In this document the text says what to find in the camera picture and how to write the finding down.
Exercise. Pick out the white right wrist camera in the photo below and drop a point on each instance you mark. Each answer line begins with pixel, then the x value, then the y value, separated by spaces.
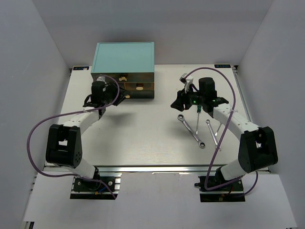
pixel 187 81

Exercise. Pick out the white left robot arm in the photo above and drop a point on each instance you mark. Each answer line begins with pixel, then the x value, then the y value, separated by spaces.
pixel 64 145

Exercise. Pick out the large ratchet combination wrench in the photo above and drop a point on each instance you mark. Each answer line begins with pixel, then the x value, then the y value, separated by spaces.
pixel 181 118

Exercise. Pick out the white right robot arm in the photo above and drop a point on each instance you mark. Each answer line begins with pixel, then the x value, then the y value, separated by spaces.
pixel 257 146

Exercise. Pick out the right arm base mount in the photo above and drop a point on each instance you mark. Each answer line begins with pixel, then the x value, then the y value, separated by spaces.
pixel 233 192

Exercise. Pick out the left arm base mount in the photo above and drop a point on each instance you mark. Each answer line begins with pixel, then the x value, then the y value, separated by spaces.
pixel 86 190

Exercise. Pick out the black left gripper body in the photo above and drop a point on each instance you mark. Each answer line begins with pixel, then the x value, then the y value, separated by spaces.
pixel 110 93

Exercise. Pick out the teal drawer cabinet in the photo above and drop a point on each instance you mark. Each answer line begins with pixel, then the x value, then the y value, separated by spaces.
pixel 123 57

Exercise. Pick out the green handled long screwdriver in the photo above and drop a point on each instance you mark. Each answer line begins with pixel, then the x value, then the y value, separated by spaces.
pixel 199 108

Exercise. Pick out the transparent drawer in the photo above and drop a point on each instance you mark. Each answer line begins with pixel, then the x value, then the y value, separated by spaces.
pixel 128 77
pixel 141 86
pixel 140 95

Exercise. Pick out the small combination wrench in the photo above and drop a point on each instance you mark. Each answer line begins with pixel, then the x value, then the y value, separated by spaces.
pixel 212 132

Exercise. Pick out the green handled short screwdriver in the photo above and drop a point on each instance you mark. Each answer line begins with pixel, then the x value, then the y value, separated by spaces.
pixel 218 129

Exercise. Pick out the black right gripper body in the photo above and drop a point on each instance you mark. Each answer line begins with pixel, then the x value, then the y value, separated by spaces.
pixel 195 98

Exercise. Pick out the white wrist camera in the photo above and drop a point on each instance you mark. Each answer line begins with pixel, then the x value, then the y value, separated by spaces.
pixel 100 78
pixel 187 81

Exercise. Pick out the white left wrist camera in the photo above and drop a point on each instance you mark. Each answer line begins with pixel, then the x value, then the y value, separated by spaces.
pixel 100 78

